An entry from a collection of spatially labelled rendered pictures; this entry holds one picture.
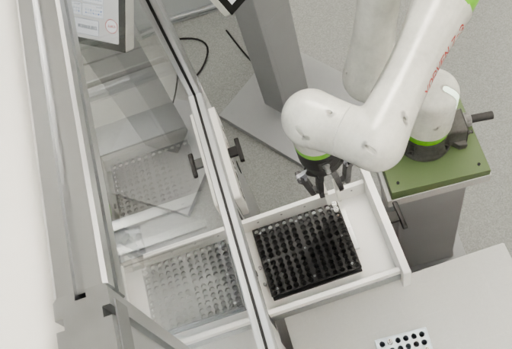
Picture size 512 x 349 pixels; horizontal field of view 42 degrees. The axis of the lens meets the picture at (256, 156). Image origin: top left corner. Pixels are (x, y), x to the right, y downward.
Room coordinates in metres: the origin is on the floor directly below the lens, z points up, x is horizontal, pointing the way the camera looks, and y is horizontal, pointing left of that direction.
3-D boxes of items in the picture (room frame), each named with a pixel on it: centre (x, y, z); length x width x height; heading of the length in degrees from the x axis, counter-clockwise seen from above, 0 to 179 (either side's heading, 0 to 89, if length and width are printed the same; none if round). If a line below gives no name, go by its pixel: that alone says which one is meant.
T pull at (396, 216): (0.56, -0.25, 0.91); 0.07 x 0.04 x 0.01; 176
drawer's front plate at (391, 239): (0.56, -0.23, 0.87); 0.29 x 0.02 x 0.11; 176
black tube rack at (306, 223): (0.57, -0.03, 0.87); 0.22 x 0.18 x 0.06; 86
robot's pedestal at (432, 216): (0.77, -0.44, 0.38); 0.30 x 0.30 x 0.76; 82
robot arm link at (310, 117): (0.63, -0.13, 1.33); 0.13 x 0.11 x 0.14; 41
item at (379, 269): (0.57, -0.02, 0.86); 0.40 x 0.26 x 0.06; 86
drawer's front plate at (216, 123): (0.89, 0.07, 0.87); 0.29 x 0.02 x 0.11; 176
